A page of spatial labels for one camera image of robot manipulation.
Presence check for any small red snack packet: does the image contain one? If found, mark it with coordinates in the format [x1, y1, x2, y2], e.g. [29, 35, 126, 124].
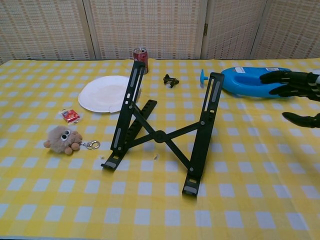
[61, 108, 84, 125]

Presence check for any white paper plate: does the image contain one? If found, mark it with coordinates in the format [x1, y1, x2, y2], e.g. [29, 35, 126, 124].
[77, 75, 142, 114]

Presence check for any blue pump detergent bottle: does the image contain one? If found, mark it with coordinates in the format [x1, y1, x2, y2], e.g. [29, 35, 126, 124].
[199, 66, 292, 100]

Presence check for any yellow checkered tablecloth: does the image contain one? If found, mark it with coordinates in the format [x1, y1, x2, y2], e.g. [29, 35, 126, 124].
[0, 58, 320, 240]

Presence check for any red soda can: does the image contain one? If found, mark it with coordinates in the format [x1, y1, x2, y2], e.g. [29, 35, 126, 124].
[132, 46, 149, 75]

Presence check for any woven folding screen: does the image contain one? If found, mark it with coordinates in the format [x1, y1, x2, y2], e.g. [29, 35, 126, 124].
[0, 0, 320, 62]

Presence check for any black folding stand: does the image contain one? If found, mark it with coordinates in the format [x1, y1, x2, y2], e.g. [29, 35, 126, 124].
[100, 60, 225, 197]

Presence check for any black binder clip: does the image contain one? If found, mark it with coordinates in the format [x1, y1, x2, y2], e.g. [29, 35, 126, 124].
[163, 73, 181, 89]

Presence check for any brown plush keychain toy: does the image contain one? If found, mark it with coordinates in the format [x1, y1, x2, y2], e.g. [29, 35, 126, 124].
[43, 125, 101, 156]

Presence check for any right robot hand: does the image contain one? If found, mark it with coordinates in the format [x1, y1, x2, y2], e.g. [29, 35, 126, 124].
[259, 69, 320, 130]

